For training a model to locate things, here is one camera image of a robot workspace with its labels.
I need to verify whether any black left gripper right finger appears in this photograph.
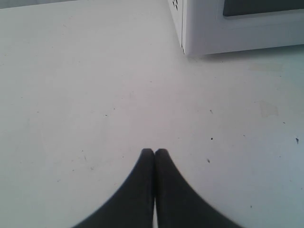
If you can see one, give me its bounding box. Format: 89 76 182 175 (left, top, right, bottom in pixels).
155 149 240 228

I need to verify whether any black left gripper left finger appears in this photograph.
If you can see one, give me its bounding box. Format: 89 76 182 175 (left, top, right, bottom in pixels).
77 149 155 228

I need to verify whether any white microwave door with handle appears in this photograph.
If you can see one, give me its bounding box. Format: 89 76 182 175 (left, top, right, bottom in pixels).
183 0 304 56

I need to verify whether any white microwave oven body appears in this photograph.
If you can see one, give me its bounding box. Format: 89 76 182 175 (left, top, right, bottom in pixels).
167 0 184 53

